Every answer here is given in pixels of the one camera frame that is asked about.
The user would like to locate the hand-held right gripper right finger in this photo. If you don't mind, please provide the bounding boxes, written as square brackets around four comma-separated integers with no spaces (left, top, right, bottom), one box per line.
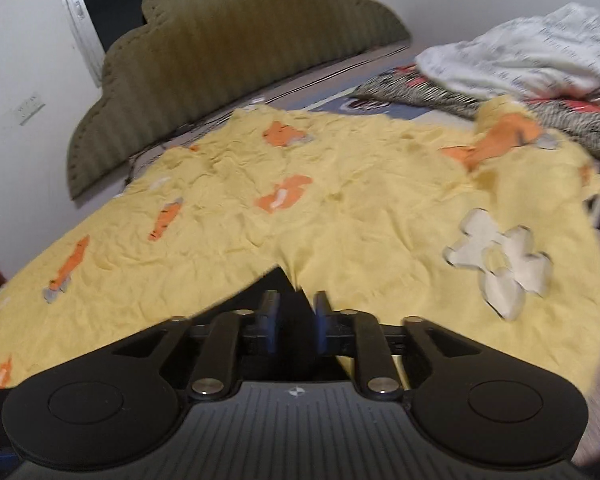
[313,290,474,402]

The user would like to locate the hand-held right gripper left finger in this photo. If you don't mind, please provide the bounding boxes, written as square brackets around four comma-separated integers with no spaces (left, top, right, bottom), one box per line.
[111,290,282,402]

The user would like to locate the black pants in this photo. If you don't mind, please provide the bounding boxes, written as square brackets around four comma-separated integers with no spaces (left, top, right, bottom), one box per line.
[190,265,351,383]

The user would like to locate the yellow printed blanket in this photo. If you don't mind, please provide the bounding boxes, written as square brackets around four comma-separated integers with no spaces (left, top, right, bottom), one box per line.
[0,95,600,401]

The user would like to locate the grey striped bed sheet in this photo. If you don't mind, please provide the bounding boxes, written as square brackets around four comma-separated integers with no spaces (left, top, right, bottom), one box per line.
[127,42,421,196]

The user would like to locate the green padded headboard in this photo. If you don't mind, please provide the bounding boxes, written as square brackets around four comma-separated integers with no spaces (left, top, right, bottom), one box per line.
[66,0,412,203]

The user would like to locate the black and white patterned blanket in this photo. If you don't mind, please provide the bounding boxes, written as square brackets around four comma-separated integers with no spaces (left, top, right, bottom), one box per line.
[352,64,600,231]

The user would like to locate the white crumpled quilt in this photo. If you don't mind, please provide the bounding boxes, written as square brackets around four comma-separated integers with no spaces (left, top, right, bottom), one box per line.
[415,2,600,100]

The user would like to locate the white framed window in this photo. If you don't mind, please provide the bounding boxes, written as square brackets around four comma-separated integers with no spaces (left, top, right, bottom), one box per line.
[50,0,183,58]

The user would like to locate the white wall socket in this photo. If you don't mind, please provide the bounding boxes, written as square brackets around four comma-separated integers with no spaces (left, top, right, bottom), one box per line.
[14,92,46,126]

